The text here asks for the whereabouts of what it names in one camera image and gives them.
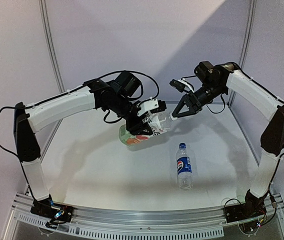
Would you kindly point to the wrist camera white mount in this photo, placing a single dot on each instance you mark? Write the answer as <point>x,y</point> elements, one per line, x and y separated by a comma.
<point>152,105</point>
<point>182,85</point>

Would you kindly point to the blue pepsi bottle cap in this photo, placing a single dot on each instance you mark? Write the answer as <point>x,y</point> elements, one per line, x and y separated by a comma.
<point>182,145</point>

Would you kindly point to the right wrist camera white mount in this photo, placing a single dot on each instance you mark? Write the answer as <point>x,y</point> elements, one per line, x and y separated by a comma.
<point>182,85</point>

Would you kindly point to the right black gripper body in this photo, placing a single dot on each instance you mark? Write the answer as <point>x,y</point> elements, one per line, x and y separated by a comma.
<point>196,103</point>

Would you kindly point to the aluminium front rail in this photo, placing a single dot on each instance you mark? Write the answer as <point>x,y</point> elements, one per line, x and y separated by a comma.
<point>221,222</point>

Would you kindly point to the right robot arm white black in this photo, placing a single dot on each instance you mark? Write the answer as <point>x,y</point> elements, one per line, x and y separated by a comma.
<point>220,79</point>

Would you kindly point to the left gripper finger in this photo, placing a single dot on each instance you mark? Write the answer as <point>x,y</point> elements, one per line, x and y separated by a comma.
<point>146,130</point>
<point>133,130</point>

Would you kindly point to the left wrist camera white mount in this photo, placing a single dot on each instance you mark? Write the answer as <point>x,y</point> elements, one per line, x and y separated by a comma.
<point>152,105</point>

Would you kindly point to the left wall metal post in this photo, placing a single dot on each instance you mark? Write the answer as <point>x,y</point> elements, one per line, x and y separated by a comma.
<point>50,45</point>

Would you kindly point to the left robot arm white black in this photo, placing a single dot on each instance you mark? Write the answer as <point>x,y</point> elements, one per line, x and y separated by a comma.
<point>114,96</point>

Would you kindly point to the wall metal post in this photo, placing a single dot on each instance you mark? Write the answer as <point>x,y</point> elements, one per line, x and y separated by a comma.
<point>50,45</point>
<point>248,32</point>

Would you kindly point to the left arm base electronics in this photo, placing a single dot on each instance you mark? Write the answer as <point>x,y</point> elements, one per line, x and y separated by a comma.
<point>51,211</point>

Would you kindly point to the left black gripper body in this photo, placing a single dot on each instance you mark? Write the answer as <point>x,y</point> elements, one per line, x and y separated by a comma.
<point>130,122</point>

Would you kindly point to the clear tea bottle white label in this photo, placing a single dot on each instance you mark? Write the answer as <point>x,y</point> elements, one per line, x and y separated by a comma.
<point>153,124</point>

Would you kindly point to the right wall metal post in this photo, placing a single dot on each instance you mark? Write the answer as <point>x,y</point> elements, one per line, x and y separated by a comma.
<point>248,32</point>

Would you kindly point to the clear pepsi bottle blue label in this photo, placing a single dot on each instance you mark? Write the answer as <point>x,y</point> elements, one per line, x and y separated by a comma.
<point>184,169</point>

